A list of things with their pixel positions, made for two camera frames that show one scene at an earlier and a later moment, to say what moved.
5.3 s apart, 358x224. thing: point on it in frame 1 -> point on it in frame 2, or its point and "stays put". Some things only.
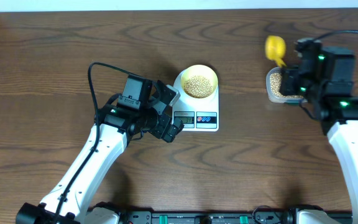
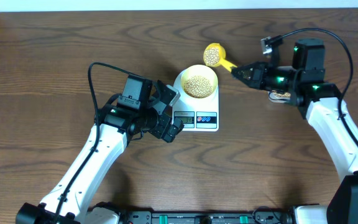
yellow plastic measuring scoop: (275, 48) -> (214, 54)
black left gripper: (159, 129) stays put
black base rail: (250, 216) stays put
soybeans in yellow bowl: (197, 86) stays put
